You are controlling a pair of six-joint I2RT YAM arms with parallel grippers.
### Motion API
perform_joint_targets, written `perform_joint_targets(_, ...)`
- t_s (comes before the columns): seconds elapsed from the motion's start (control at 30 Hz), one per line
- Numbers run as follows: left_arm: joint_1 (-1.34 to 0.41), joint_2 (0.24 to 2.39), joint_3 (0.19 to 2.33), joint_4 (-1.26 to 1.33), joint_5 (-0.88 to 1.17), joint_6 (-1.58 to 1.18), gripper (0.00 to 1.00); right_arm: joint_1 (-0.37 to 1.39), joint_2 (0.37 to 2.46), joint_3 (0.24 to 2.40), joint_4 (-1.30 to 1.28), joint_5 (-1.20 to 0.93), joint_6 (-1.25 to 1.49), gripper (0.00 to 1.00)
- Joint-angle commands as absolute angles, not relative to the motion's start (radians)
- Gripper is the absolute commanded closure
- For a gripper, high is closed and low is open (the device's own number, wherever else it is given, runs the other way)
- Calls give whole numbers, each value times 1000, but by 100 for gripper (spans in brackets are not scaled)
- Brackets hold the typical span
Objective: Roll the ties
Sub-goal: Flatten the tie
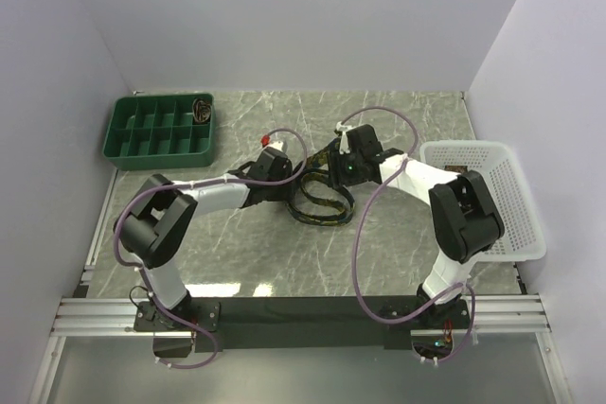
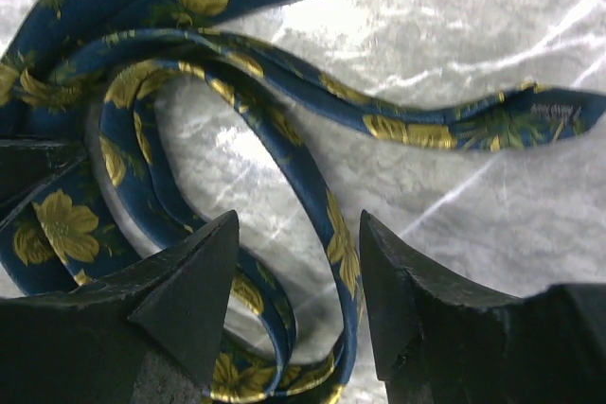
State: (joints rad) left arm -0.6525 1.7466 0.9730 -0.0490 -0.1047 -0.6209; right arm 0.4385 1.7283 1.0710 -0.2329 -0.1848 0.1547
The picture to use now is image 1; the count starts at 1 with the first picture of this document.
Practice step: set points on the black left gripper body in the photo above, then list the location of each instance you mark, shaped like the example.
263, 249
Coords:
280, 192

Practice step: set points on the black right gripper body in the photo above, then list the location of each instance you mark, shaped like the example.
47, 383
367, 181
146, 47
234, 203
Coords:
348, 166

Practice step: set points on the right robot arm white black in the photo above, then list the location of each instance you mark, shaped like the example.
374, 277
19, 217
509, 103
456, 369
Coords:
465, 218

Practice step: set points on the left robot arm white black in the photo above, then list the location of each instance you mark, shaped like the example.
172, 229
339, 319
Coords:
154, 228

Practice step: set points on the rolled dark tie in tray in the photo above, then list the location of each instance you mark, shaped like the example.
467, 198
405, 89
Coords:
201, 110

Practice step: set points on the dark key-pattern tie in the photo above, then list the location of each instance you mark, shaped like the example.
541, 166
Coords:
457, 169

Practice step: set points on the green compartment tray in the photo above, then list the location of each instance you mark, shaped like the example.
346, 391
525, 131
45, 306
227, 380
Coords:
157, 132

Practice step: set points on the black base bar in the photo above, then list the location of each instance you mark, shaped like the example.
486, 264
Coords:
297, 322

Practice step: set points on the white plastic basket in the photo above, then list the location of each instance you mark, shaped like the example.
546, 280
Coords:
523, 239

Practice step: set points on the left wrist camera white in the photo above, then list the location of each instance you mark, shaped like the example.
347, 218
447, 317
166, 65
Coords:
268, 142

